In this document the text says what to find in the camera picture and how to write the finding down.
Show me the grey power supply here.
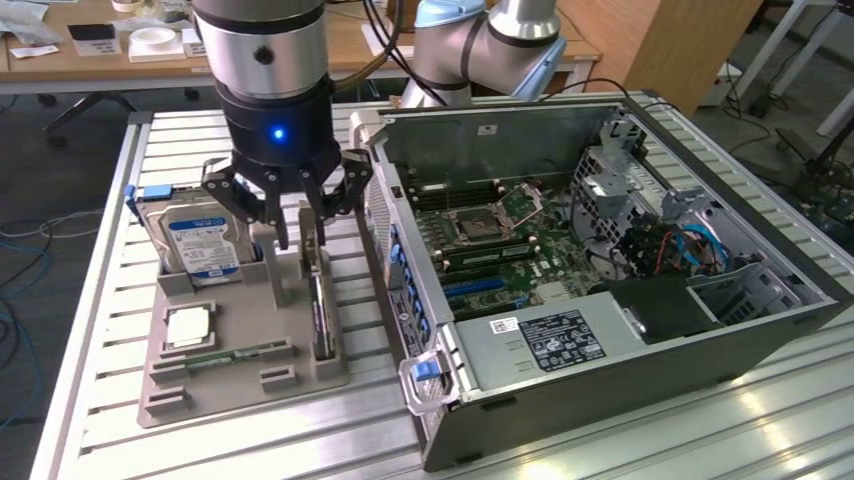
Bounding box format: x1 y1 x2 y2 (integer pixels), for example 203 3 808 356
439 292 646 394

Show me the white desk leg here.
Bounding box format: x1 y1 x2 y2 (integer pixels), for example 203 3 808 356
726 0 833 101

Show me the hard disk in blue caddy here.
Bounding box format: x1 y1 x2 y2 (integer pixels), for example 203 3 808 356
125 182 255 289

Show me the green motherboard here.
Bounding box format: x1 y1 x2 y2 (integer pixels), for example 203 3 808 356
399 164 622 321

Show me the clear plastic case handle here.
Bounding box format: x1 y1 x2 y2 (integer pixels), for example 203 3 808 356
398 347 462 416

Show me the black chair base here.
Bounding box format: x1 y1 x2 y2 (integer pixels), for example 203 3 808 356
36 87 202 146

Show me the green RAM stick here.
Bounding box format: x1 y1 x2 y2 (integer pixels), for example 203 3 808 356
183 344 282 367

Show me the grey metal disk bay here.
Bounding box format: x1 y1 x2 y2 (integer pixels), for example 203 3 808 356
686 259 806 329

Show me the silver chipset heatsink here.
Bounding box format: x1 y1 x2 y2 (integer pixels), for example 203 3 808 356
533 284 577 303

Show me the open black PC case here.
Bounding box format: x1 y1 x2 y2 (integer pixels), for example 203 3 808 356
350 92 854 474

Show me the white booklet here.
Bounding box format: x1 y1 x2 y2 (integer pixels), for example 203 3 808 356
362 23 419 61

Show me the blue data wire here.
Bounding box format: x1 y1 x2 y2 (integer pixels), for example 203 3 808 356
672 223 730 275

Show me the white box with black top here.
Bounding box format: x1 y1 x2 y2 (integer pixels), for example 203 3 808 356
66 23 125 56

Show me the wooden desk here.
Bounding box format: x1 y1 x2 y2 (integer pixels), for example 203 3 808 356
0 0 606 109

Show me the wooden cabinet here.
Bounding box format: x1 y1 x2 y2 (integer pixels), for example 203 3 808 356
557 0 766 114

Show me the black expansion slot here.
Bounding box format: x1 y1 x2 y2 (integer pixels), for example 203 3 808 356
441 266 504 281

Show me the brown cardboard box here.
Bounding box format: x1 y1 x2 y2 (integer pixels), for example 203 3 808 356
386 0 419 32

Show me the long expansion slot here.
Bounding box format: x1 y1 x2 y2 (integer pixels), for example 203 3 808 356
442 276 508 297

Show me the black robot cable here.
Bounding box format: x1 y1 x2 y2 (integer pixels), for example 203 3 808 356
359 0 442 101

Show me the bag with dark contents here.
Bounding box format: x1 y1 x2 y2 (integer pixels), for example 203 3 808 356
143 0 195 24

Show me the CPU socket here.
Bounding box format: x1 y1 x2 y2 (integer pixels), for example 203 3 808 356
450 207 509 242

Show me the graphics card with metal bracket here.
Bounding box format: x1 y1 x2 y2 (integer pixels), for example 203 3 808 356
297 199 339 361

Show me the flat white box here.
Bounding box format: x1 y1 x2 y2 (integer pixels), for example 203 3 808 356
127 37 189 64

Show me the black RAM slot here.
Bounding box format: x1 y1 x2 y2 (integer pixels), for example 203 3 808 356
414 195 512 206
411 183 508 195
417 200 513 212
413 189 509 200

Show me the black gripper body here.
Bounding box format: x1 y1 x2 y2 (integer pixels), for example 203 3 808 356
217 82 342 195

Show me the clear plastic bag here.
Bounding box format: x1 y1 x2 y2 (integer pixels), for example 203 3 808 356
0 12 66 46

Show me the perforated metal disk cage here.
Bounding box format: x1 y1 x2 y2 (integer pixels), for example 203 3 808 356
570 144 669 241

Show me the grey parts rack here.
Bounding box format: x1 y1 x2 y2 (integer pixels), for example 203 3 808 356
137 219 353 431

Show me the blue floor cable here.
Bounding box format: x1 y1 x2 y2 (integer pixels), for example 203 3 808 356
0 234 54 431

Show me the black power cable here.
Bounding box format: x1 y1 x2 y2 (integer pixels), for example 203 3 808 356
546 74 676 114

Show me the silver CPU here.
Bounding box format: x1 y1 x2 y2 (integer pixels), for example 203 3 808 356
165 308 215 349

